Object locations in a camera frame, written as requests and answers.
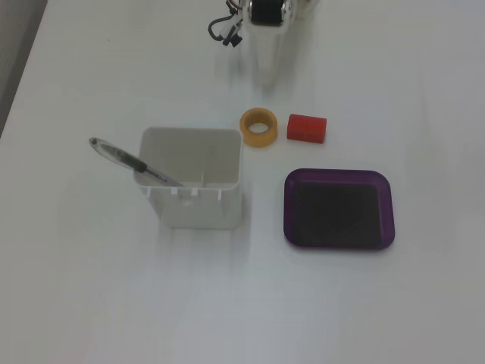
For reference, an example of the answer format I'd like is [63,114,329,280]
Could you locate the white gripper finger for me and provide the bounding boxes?
[268,30,286,91]
[251,31,270,92]

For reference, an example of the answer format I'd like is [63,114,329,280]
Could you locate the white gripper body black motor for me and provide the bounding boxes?
[242,0,295,34]

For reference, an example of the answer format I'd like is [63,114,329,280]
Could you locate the yellow tape roll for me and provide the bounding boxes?
[239,107,279,149]

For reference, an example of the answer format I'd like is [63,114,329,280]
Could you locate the white plastic box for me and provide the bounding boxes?
[132,127,243,231]

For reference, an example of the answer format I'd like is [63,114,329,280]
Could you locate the red rectangular block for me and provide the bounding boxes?
[286,113,327,144]

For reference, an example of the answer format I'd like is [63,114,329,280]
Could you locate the purple metal tray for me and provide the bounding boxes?
[283,168,396,252]

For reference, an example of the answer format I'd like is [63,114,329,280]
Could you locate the black clear ballpoint pen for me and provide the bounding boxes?
[88,136,185,188]

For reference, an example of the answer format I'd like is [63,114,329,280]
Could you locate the black cable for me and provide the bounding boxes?
[207,11,244,49]

